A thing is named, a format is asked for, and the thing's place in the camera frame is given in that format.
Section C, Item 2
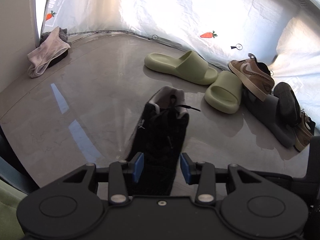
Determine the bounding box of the pinkish white cloth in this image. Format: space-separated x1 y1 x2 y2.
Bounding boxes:
27 27 71 78

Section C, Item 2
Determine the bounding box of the black Puma sneaker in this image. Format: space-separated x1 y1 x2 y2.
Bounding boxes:
126 86 191 196

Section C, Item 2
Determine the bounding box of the green slide sandal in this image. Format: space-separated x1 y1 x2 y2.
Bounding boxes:
144 50 218 85
204 71 242 114

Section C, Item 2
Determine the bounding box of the white printed bed sheet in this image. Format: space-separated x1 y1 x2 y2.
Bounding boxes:
35 0 319 122

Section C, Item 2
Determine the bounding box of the dark grey cloth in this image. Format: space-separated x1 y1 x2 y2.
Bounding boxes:
40 28 71 68

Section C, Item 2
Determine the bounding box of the dark grey slide sandal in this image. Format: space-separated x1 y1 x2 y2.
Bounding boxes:
241 88 295 148

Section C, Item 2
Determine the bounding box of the brown white Jordan sneaker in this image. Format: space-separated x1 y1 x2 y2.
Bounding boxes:
228 53 275 101

